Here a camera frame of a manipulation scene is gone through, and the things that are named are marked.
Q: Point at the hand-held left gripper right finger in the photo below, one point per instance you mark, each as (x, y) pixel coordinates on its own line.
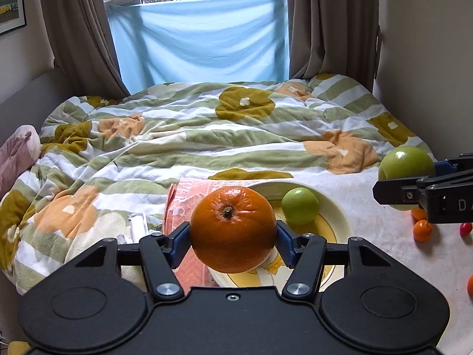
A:
(286, 247)

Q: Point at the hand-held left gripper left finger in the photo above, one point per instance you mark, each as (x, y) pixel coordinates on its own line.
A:
(180, 243)

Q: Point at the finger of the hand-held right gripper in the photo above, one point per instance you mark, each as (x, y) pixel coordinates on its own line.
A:
(445, 168)
(397, 191)

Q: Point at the large green apple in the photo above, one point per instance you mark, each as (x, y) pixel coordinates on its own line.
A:
(405, 164)

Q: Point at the small red fruit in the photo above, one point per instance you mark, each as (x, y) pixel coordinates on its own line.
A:
(466, 229)

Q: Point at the small tangerine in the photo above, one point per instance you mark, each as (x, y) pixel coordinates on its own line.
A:
(418, 214)
(470, 286)
(422, 230)

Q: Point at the small green apple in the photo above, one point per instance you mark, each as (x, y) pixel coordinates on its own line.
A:
(300, 205)

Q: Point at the yellow rimmed white bowl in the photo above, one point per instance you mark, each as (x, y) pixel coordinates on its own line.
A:
(332, 223)

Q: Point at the large orange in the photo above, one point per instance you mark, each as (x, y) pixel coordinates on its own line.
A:
(232, 228)

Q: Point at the pink printed cloth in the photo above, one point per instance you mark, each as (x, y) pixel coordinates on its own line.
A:
(183, 207)

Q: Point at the white pillow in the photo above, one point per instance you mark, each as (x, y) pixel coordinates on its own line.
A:
(384, 251)

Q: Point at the floral striped blanket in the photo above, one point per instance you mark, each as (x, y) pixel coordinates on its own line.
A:
(155, 140)

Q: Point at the curtain tieback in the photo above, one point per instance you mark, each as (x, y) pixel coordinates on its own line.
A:
(378, 51)

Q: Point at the brown curtain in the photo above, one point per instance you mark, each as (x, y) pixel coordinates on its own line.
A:
(325, 22)
(81, 26)

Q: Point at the pink plush toy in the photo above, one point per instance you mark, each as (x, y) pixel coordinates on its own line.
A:
(16, 155)

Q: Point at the yellow object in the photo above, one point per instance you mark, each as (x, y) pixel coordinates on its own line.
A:
(20, 348)

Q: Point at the light blue cloth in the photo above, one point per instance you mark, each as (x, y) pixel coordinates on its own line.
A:
(199, 40)

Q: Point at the grey upholstered bed frame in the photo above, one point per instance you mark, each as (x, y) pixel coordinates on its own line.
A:
(33, 92)

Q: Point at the framed wall picture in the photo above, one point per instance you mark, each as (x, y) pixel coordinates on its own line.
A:
(9, 0)

